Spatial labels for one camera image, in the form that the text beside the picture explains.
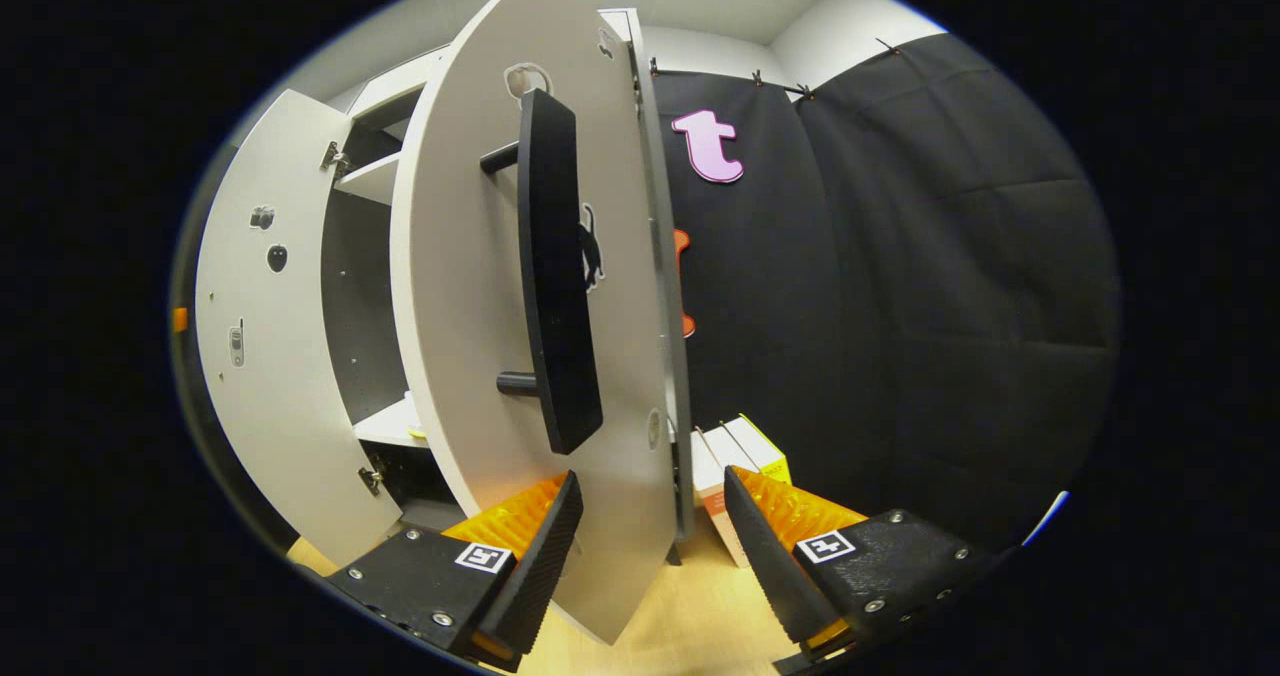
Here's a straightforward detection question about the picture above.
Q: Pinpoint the black backdrop cloth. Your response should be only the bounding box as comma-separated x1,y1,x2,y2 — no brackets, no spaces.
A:
640,34,1121,557

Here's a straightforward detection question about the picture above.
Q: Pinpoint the yellow book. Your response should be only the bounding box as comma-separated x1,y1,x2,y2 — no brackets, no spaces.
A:
722,414,791,487

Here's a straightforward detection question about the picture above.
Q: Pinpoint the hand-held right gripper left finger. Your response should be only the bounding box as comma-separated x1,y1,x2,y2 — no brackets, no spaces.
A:
325,470,584,672

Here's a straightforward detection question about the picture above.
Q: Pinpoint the white and orange book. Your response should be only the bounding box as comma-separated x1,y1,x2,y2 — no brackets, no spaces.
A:
690,431,751,569

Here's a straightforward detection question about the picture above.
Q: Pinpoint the white shoe cabinet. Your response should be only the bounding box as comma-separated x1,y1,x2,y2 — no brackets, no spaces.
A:
320,6,696,567

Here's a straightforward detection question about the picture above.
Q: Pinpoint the white cabinet door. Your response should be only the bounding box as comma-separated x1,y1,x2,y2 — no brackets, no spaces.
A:
390,0,693,647
195,89,406,567

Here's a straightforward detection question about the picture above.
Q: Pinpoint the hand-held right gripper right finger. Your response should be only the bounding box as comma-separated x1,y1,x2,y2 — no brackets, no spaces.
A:
722,465,1001,652

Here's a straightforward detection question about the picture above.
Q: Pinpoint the black door handle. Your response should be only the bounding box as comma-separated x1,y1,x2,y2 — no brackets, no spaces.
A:
480,88,604,455

